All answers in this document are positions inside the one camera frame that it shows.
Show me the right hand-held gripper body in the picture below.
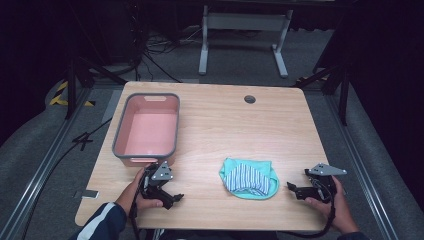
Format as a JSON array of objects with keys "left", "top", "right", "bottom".
[{"left": 296, "top": 162, "right": 348, "bottom": 204}]

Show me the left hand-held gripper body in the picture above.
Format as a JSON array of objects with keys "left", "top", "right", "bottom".
[{"left": 141, "top": 160, "right": 174, "bottom": 205}]

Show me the person's left hand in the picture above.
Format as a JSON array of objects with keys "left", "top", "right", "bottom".
[{"left": 114, "top": 166, "right": 164, "bottom": 216}]

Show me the person's right hand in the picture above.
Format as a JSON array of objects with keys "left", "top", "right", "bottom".
[{"left": 304, "top": 176, "right": 360, "bottom": 235}]

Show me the teal and striped cloth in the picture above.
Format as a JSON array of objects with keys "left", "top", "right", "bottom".
[{"left": 218, "top": 157, "right": 280, "bottom": 201}]

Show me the pink basin with grey rim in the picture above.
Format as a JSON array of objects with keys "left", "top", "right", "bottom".
[{"left": 111, "top": 92, "right": 181, "bottom": 168}]

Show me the black tape cross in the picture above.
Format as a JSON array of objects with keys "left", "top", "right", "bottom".
[{"left": 71, "top": 131, "right": 94, "bottom": 152}]

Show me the black tripod stand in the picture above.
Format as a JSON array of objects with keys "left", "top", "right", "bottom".
[
  {"left": 294, "top": 61, "right": 352, "bottom": 127},
  {"left": 64, "top": 54, "right": 128, "bottom": 121}
]

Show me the yellow and black floor tape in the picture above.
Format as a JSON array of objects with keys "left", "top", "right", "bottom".
[{"left": 49, "top": 80, "right": 97, "bottom": 108}]

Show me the left hand-held gripper cable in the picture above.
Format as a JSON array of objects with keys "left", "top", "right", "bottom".
[{"left": 128, "top": 171, "right": 149, "bottom": 240}]

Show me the hand-held gripper cable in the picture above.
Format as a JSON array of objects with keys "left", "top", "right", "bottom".
[
  {"left": 128, "top": 171, "right": 149, "bottom": 240},
  {"left": 281, "top": 179, "right": 337, "bottom": 239}
]

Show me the right hand-held gripper cable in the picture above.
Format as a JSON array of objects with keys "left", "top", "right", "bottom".
[{"left": 281, "top": 179, "right": 337, "bottom": 239}]

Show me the aluminium floor rail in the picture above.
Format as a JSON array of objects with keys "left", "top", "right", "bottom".
[
  {"left": 323, "top": 94, "right": 399, "bottom": 240},
  {"left": 0, "top": 87, "right": 125, "bottom": 240}
]

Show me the black floor cable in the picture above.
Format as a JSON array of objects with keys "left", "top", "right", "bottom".
[{"left": 19, "top": 117, "right": 114, "bottom": 240}]

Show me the tangle of black cables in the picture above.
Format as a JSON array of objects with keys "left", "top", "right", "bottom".
[{"left": 131, "top": 9, "right": 203, "bottom": 84}]

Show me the grey metal table frame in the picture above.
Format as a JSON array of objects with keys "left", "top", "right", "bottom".
[{"left": 198, "top": 4, "right": 295, "bottom": 80}]

